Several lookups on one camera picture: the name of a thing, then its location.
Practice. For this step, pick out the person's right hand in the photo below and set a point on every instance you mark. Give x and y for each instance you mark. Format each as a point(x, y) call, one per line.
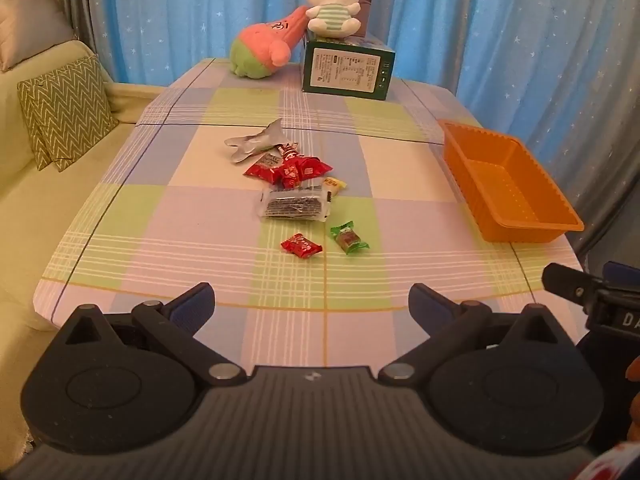
point(635, 412)

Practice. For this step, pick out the silver snack packet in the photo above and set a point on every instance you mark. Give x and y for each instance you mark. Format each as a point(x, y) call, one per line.
point(255, 142)

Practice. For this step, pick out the grey curtain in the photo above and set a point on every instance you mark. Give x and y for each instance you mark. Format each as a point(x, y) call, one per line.
point(75, 0)

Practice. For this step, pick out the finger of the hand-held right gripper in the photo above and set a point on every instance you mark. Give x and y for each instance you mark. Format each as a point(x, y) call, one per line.
point(570, 282)
point(622, 274)

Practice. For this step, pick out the small green candy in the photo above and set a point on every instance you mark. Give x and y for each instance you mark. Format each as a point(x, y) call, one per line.
point(347, 237)

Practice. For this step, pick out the red white printed clothing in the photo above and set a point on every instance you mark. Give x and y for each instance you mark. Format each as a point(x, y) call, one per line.
point(620, 462)

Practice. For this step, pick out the white rabbit plush toy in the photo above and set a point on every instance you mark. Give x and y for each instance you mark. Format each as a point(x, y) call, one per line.
point(330, 7)

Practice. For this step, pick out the long red foil snack packet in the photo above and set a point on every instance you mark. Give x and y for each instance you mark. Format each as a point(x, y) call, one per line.
point(289, 165)

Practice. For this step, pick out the pink star plush toy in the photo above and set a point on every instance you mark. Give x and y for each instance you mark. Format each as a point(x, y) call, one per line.
point(260, 47)

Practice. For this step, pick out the green chevron pillow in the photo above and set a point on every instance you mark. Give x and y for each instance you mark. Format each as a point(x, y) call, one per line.
point(70, 110)

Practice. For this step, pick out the yellow candy packet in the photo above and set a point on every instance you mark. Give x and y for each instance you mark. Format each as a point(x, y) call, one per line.
point(334, 186)

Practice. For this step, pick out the orange plastic tray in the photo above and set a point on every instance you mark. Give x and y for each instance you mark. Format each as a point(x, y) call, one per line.
point(505, 187)

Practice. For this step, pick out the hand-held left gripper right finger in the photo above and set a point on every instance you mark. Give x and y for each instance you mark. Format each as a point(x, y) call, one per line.
point(430, 306)

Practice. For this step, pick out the small red candy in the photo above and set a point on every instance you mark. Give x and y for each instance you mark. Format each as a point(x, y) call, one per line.
point(300, 246)

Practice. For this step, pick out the green printed cardboard box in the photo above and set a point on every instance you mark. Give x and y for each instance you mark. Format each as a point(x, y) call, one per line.
point(345, 72)

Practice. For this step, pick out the grey pillow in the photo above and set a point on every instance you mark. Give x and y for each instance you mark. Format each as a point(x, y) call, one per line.
point(35, 25)

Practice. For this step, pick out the clear black seaweed packet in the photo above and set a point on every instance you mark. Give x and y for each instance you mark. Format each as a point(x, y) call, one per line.
point(295, 206)

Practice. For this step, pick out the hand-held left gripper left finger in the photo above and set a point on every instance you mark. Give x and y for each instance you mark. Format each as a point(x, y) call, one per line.
point(192, 305)

